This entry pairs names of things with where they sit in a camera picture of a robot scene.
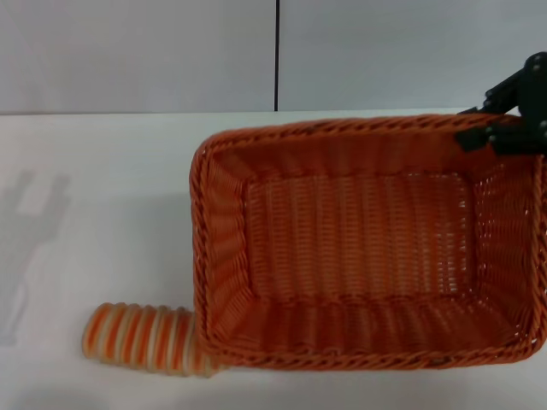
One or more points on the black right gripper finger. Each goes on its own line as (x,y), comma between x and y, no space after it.
(504,91)
(500,138)

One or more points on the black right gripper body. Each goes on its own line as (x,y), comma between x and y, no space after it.
(537,89)

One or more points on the orange woven plastic basket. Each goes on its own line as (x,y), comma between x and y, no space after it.
(359,239)

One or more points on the orange striped bread roll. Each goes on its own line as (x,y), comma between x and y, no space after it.
(137,337)

